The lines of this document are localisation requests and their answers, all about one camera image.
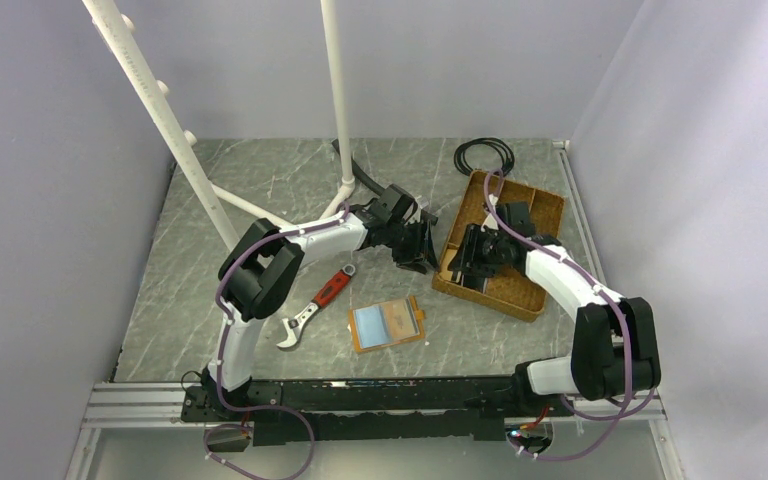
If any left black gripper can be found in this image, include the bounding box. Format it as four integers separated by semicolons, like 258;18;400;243
384;219;440;275

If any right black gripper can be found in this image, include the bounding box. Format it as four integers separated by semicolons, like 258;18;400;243
447;223;509;278

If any brown woven divided tray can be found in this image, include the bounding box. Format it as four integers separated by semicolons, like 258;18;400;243
431;171;565;322

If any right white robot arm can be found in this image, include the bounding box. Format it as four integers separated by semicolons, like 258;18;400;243
448;202;661;415

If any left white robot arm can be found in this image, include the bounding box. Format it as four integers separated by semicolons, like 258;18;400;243
206;184;439;420

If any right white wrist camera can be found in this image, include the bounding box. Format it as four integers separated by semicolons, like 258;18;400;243
481;214;499;232

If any coiled black cable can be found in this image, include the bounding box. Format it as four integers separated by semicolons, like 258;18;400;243
453;137;516;178

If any black rubber hose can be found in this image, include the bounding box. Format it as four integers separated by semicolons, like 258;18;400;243
330;139;440;227

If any red handled adjustable wrench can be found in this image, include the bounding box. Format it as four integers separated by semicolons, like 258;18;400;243
276;264;356;350

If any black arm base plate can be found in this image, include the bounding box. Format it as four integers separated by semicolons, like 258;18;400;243
180;375;570;446

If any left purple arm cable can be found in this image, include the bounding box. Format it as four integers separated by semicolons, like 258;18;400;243
203;201;319;480

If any aluminium extrusion rail frame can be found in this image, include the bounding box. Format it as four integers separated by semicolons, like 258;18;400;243
65;139;687;480

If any white PVC pipe frame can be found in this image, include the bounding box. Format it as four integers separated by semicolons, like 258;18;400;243
83;1;360;252

